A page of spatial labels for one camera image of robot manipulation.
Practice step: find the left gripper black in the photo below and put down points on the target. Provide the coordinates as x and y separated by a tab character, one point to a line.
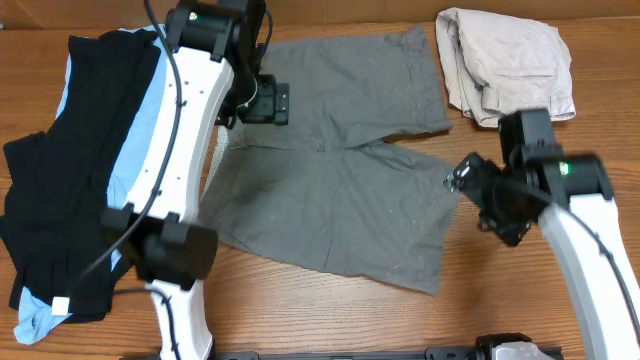
271	103

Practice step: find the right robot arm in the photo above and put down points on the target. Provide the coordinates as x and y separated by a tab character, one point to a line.
571	199

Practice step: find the black garment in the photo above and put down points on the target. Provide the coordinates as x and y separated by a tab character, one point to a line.
51	224

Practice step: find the light blue shirt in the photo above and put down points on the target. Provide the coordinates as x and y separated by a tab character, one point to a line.
37	318

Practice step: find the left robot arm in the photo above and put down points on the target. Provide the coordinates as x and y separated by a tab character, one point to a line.
213	78

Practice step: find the beige folded trousers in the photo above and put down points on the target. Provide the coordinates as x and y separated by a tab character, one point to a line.
495	65

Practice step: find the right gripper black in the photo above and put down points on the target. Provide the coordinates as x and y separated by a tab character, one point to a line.
512	228

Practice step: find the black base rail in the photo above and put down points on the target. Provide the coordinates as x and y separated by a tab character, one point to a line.
433	353

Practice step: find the grey shorts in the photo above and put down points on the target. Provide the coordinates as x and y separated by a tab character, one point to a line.
327	191

